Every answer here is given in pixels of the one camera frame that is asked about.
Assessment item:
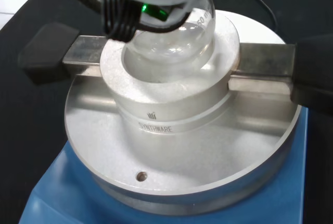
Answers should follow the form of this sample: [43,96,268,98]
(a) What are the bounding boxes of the heater with blue base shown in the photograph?
[17,9,333,224]

